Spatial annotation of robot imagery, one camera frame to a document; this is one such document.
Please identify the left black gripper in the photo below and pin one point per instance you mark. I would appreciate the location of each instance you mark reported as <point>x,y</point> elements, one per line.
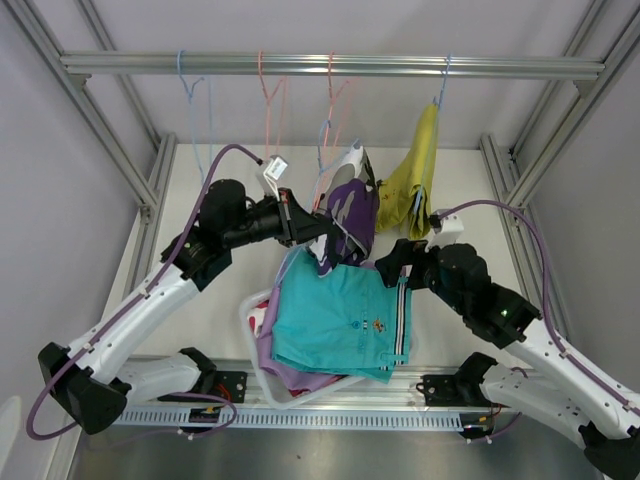
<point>295,224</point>

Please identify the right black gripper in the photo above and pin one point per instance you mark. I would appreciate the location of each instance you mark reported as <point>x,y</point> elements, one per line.
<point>405,253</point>

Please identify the purple grey camouflage trousers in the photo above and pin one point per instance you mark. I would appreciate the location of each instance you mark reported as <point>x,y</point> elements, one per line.
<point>350,205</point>

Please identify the teal trousers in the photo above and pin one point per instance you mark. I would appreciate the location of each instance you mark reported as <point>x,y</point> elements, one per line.
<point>388,330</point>

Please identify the white plastic basket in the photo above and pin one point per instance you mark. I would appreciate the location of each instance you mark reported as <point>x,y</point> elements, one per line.
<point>250,350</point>

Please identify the pink wire hanger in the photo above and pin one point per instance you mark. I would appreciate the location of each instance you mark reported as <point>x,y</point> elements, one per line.
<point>279,91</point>

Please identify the lilac purple trousers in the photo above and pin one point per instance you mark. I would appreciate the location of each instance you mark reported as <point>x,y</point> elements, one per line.
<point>285,370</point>

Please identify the light blue wire hanger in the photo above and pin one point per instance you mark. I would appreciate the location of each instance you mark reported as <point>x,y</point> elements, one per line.
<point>194,122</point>

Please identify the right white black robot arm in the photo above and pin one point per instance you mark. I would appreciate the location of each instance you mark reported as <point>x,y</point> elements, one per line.
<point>508,321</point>

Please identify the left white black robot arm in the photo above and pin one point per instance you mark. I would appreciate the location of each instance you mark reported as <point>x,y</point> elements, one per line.
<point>94,379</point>

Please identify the olive yellow trousers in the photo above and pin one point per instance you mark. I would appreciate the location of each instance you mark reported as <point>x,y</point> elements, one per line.
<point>397,192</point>

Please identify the blue hanger under olive trousers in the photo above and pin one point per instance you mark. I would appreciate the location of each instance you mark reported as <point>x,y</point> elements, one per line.
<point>438,101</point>

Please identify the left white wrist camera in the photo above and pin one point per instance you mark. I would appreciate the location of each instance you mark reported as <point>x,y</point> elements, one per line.
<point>270,173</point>

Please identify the right aluminium frame posts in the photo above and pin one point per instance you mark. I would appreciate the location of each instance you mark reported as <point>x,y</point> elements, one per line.
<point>607,31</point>

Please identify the aluminium frame posts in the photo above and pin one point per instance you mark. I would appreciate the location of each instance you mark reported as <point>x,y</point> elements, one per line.
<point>149,191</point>
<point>607,31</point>

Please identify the left aluminium frame posts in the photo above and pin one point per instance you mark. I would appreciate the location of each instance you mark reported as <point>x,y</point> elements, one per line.
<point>149,191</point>

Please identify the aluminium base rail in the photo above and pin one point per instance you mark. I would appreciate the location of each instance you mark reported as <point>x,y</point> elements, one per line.
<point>425,387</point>

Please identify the white slotted cable duct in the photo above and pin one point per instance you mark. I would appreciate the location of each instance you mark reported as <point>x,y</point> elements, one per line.
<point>194,417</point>

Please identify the aluminium hanging rail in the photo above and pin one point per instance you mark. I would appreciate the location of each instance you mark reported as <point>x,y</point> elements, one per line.
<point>346,65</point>

